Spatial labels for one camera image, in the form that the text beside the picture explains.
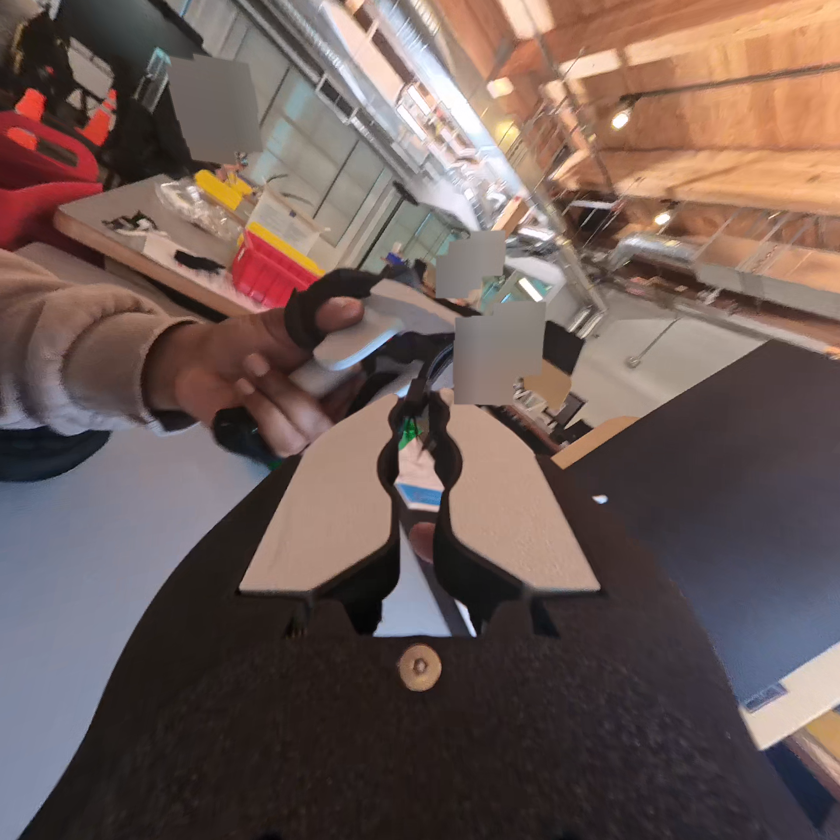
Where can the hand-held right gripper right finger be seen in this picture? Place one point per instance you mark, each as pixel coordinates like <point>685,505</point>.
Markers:
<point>518,518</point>

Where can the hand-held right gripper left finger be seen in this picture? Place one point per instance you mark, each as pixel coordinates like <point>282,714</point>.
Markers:
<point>328,518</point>

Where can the person's left hand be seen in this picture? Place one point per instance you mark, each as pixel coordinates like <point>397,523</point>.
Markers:
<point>210,367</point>

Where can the printed paper sheet blue patch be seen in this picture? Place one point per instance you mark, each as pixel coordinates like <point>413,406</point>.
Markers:
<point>420,472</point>

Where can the red basket yellow rim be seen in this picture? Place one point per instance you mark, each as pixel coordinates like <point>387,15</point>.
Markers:
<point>269,275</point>

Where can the clear plastic box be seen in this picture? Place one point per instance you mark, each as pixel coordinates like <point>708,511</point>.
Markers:
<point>289,220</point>

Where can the black cloth piece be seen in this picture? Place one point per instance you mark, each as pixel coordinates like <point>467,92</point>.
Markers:
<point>131,223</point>
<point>197,262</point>

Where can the yellow plastic bin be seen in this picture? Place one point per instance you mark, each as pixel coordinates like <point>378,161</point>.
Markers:
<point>216,187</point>

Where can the clear plastic bag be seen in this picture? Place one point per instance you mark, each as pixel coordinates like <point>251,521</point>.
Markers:
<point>190,203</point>

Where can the dark rounded pad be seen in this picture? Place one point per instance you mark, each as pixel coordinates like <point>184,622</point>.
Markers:
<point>46,459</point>

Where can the ceiling track spotlight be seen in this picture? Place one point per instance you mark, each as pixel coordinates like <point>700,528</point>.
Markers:
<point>663,216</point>
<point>622,117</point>

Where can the orange traffic cone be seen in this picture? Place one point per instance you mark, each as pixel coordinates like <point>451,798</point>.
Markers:
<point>29,106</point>
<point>102,121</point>

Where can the red plastic case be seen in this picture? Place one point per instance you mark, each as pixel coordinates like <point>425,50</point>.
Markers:
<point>39,203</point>

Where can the black board tan frame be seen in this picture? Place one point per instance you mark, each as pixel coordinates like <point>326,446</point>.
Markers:
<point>564,348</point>

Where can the black board wooden frame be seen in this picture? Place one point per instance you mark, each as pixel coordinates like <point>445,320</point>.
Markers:
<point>722,525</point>

